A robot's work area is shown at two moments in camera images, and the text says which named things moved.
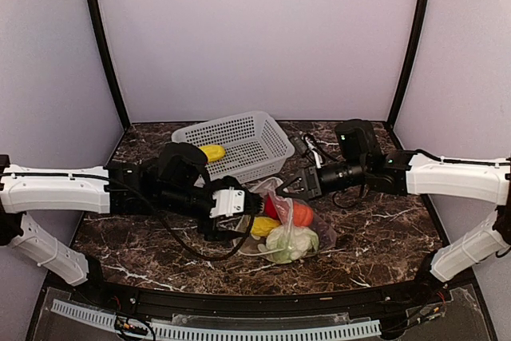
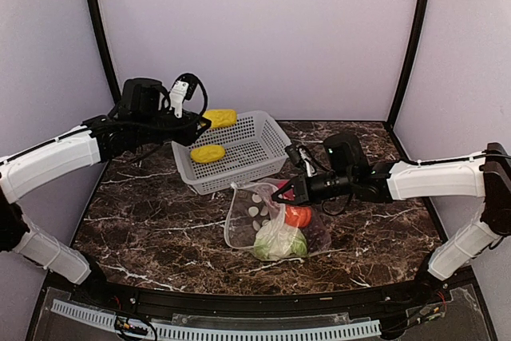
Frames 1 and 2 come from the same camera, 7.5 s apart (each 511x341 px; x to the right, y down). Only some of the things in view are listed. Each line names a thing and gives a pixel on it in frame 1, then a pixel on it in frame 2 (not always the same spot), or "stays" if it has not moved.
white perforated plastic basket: [255, 146] stays
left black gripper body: [211, 229] to [184, 136]
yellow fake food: [263, 226] to [221, 117]
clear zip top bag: [286, 229] stays
